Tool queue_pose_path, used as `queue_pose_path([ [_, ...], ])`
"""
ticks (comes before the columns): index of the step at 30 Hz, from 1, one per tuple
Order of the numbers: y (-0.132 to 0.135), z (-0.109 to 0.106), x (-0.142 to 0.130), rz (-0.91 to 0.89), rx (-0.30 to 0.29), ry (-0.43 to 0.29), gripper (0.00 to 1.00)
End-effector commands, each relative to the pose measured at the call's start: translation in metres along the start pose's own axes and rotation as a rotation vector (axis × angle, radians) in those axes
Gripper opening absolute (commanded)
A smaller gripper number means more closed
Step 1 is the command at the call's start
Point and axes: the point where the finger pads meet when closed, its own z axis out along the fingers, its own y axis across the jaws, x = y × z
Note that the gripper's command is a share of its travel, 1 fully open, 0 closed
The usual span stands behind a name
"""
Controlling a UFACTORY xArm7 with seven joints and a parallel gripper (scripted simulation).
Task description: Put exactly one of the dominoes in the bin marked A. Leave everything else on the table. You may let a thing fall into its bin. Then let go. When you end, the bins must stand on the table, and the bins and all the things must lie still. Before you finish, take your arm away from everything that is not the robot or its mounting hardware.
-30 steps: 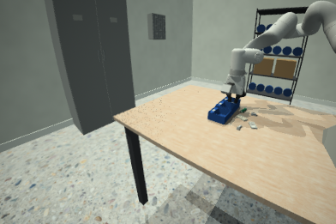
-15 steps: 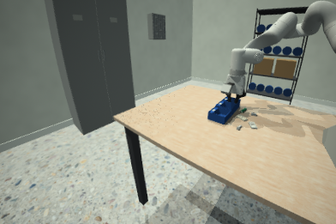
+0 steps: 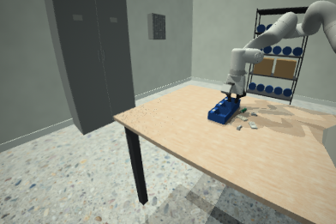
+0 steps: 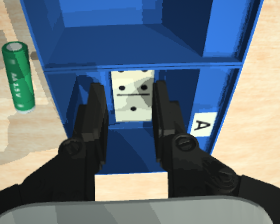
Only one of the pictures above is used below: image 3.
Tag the blue rack of bins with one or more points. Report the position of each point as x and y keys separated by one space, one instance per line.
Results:
x=226 y=109

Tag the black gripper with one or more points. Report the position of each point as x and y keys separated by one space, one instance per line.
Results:
x=238 y=88

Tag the white domino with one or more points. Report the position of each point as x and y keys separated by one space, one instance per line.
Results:
x=242 y=117
x=252 y=125

